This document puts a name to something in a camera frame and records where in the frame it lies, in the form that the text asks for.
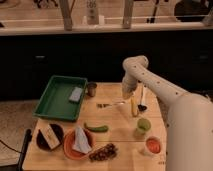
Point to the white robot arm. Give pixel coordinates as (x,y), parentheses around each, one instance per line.
(190,117)

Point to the green plastic tray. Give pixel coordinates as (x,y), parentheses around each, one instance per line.
(55,101)

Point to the black stand left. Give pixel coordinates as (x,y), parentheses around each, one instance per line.
(27,139)

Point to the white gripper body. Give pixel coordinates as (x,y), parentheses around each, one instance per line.
(129,85)

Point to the grey folded cloth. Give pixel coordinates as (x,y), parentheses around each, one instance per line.
(81,143)

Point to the metal fork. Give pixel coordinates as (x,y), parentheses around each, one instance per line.
(104,105)

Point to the orange plate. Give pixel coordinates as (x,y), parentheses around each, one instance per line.
(69,142)

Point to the dark brown bowl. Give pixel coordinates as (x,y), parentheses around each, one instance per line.
(41,142)

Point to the green plastic cup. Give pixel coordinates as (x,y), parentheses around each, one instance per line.
(143,125)

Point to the yellow banana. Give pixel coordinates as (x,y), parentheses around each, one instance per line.
(134,108)

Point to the bunch of dark grapes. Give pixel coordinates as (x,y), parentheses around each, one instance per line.
(104,153)

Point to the small brown metal cup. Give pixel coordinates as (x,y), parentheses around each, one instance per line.
(91,89)

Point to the blue sponge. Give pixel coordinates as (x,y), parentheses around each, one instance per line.
(76,94)

